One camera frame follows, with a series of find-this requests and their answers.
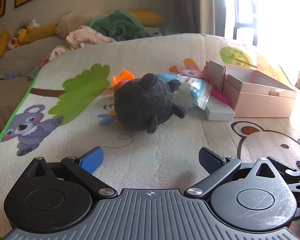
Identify printed play mat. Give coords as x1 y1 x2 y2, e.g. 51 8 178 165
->
0 33 300 240

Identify small yellow pillow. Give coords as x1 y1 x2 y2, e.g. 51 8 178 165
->
0 29 11 58

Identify pink cardboard box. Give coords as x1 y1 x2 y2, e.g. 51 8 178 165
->
222 64 297 118

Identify white floral cloth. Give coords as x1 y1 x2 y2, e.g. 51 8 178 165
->
36 44 71 68

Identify blue and white plastic bag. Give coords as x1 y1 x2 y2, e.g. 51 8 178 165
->
157 73 213 110

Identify magenta plastic toy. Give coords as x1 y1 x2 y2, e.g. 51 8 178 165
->
210 90 231 105

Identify black plush toy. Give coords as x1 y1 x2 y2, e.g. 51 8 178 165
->
114 73 187 134

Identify yellow rectangular pillow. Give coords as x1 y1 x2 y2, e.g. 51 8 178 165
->
127 10 164 27

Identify orange plastic toy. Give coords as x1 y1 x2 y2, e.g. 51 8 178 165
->
112 70 135 87

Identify blue cord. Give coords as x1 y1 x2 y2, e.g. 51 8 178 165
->
4 71 38 80

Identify yellow toy with pink frill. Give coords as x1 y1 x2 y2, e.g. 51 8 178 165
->
181 69 203 78

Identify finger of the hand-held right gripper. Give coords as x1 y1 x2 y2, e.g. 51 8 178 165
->
267 156 300 180

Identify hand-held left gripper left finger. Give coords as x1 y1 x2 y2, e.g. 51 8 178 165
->
22 146 118 201

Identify pink cardboard panel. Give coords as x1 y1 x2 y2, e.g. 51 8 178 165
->
204 60 227 93

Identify green towel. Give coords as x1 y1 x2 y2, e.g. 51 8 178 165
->
89 10 163 42

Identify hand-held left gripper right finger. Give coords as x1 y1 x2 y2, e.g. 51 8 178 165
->
185 147 283 201

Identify pink patterned clothes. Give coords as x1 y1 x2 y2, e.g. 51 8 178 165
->
66 25 115 48

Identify beige curtain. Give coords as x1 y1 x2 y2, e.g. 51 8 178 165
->
177 0 227 35

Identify yellow orange plush toy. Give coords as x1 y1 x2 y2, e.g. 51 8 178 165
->
7 29 28 51

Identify beige pillow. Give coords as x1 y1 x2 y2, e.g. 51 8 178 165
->
55 11 105 39

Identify grey white box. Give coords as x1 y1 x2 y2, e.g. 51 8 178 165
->
205 101 235 122

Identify long yellow pillow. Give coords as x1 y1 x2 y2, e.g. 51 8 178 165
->
22 22 59 43

